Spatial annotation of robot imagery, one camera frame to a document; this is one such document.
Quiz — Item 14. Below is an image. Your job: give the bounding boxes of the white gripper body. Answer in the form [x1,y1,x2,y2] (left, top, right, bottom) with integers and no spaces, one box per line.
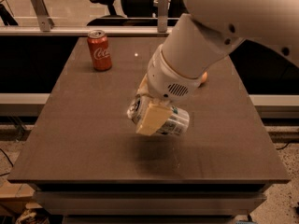
[146,45,202,102]

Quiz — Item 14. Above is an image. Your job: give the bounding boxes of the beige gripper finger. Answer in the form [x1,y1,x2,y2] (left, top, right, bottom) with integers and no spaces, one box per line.
[136,76,149,96]
[136,101,172,136]

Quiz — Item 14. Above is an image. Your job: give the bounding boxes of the silver green 7up can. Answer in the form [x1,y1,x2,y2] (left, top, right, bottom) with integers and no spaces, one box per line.
[127,95,190,135]

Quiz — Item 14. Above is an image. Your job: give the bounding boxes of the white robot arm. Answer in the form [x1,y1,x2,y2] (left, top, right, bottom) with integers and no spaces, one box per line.
[128,0,299,136]

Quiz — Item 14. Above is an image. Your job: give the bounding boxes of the red coca-cola can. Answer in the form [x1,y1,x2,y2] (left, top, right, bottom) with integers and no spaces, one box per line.
[87,30,112,71]

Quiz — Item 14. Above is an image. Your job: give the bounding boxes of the orange ball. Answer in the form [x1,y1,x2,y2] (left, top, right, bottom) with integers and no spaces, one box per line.
[201,72,207,84]

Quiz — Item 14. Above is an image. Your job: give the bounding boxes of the black office chair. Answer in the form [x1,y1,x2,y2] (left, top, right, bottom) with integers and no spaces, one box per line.
[87,0,188,26]

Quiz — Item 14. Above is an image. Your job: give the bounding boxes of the grey table base drawers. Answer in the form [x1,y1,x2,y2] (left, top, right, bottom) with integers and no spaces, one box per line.
[34,190,266,224]

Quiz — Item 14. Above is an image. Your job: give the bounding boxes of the horizontal metal railing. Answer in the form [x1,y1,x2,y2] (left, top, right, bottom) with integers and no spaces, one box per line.
[0,26,172,37]

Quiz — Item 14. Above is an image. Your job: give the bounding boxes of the middle metal bracket post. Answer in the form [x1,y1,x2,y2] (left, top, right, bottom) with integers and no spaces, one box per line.
[157,0,168,33]

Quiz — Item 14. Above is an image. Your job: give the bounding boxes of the metal bracket post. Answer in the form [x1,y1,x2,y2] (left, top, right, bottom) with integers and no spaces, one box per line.
[30,0,54,32]
[157,0,168,33]

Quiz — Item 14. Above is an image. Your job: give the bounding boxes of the left metal bracket post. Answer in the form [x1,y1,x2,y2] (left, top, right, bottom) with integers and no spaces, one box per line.
[30,0,54,32]

